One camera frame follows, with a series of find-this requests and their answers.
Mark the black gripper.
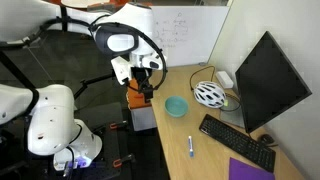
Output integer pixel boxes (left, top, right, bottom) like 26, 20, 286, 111
130, 66, 155, 104

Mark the white blue marker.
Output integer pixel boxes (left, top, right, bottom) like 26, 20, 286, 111
187, 135, 195, 158

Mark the teal bowl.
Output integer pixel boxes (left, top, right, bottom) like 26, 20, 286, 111
164, 95, 190, 118

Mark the orange and grey cabinet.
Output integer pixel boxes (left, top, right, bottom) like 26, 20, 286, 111
126, 77, 158, 132

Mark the orange black clamp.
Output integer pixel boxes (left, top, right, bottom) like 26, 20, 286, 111
109, 120, 130, 131
112, 152, 137, 169

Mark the black stand bar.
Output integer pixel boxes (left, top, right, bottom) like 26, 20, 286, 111
73, 72, 116, 100

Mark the white bicycle helmet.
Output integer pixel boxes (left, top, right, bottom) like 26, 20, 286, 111
193, 80, 227, 109

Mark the black perforated robot table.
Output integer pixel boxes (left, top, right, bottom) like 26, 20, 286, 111
74, 101, 136, 180

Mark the white whiteboard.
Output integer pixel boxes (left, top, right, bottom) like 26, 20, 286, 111
149, 5, 231, 68

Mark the white power strip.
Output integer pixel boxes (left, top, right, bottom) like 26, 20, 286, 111
215, 70, 235, 90

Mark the black keyboard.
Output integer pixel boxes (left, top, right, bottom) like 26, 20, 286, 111
198, 113, 277, 174

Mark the black computer monitor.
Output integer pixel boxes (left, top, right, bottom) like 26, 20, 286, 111
219, 30, 313, 135

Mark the black computer mouse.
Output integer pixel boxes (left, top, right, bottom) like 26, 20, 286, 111
257, 133, 276, 146

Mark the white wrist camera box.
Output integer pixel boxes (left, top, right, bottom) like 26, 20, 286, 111
110, 55, 133, 86

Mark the black cable with plug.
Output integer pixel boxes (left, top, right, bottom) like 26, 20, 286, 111
189, 65, 216, 92

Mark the thin black cable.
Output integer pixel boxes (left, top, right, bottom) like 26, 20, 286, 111
225, 93, 242, 113

